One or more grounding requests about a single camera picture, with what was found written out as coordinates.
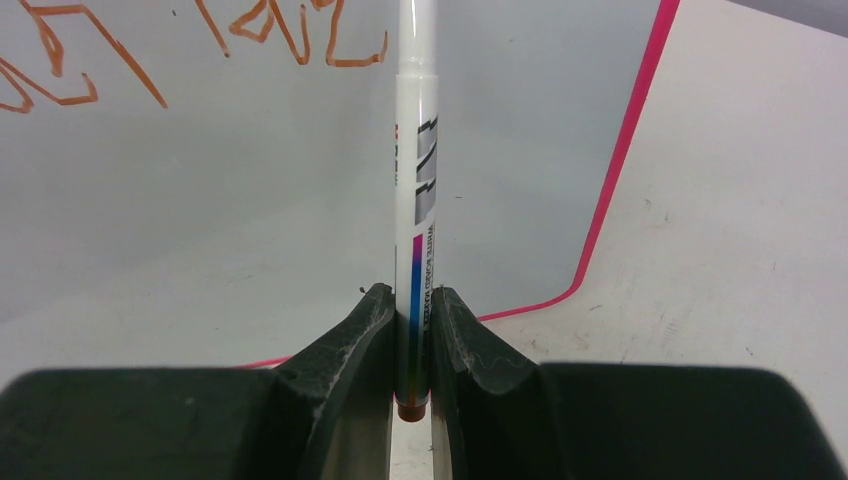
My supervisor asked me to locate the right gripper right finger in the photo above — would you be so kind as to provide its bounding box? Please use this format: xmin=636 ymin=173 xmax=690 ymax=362
xmin=430 ymin=287 xmax=845 ymax=479

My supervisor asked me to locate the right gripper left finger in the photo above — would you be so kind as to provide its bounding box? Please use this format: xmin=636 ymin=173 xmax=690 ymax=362
xmin=1 ymin=284 xmax=395 ymax=479

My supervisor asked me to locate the pink framed whiteboard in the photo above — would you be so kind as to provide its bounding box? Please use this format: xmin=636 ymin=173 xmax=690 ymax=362
xmin=1 ymin=1 xmax=678 ymax=379

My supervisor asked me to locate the white whiteboard marker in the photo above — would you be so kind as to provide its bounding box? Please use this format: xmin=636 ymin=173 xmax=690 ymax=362
xmin=394 ymin=1 xmax=438 ymax=423

